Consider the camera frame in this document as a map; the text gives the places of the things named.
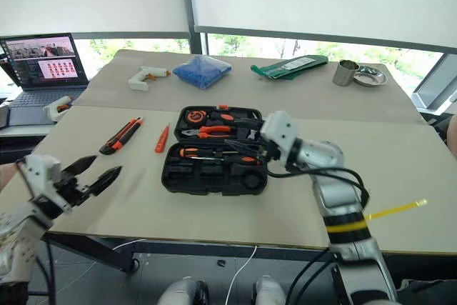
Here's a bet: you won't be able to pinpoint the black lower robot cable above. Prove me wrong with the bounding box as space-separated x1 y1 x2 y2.
287 249 339 305

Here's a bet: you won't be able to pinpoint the blue plastic bag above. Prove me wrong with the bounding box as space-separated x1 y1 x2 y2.
171 54 233 90

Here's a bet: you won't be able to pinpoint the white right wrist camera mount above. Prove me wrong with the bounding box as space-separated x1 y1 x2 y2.
259 110 299 164

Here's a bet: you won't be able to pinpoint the orange tester pen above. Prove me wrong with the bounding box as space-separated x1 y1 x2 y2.
154 122 172 154

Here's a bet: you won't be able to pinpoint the grey open laptop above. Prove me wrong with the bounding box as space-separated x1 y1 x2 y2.
0 32 90 110

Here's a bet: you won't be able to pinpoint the white cable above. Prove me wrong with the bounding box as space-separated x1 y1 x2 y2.
111 238 258 305

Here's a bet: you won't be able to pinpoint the white side desk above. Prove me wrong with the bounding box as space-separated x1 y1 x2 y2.
0 104 58 154

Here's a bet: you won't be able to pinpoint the orange black utility knife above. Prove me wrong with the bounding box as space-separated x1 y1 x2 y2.
99 116 145 156

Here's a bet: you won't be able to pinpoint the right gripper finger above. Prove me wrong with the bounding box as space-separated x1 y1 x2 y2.
224 138 264 154
239 151 268 164

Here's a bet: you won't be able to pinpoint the black handled screwdriver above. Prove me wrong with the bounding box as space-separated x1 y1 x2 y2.
220 154 264 166

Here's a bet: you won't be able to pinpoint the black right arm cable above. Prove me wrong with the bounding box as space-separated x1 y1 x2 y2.
266 164 371 213

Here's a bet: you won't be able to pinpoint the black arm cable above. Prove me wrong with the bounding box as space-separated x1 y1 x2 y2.
266 164 371 213
34 239 57 305

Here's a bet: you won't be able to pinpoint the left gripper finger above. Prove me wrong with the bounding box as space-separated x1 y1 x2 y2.
62 155 99 178
86 165 124 198

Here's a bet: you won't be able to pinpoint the orange handled pliers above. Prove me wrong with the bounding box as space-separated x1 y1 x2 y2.
181 125 233 139

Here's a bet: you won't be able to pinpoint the steel round dish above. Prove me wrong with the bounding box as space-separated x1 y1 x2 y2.
353 64 388 89

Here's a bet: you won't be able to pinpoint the orange black screwdriver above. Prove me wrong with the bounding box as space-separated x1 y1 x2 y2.
179 147 225 160

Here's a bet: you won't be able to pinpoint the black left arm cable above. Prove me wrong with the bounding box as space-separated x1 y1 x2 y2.
34 239 57 305

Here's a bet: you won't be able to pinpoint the orange black wrench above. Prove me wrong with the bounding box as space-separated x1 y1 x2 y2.
209 111 264 129

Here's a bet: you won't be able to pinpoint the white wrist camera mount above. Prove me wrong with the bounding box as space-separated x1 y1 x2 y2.
259 110 299 164
16 154 64 213

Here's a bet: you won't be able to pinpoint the black tool case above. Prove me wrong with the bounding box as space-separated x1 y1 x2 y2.
161 105 269 197

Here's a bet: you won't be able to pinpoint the grey window pillar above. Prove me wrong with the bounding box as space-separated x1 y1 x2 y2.
177 0 210 56

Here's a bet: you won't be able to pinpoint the orange black tape measure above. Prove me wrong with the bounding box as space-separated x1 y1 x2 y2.
184 108 209 128

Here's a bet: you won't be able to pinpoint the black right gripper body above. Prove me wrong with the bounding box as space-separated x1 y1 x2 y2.
256 136 285 164

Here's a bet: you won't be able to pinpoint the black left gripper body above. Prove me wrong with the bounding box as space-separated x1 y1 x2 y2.
53 170 91 210

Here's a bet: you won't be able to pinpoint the steel cup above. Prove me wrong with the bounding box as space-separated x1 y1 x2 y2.
332 59 360 87

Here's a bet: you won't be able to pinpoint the green flat packets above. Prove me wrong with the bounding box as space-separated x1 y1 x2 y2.
250 54 329 83

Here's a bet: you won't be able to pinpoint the grey rounded robot foot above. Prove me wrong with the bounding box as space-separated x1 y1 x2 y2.
252 275 287 305
156 276 211 305

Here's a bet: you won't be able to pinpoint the black table frame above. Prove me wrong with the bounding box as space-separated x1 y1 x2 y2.
42 230 338 274

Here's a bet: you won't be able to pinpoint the yellow strap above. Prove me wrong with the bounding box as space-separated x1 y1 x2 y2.
326 198 428 235

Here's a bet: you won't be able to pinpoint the white glue gun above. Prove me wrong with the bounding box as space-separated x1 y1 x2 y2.
128 65 173 91
42 95 74 123

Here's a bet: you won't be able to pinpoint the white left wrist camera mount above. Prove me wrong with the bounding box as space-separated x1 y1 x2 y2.
16 154 64 213

